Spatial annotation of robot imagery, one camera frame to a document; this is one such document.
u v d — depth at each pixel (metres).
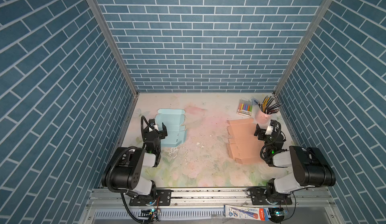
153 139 0.69
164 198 0.73
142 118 0.72
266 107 0.99
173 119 1.05
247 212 0.69
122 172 0.44
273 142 0.69
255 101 1.15
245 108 1.11
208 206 0.72
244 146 0.91
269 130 0.81
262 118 0.97
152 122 0.77
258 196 0.74
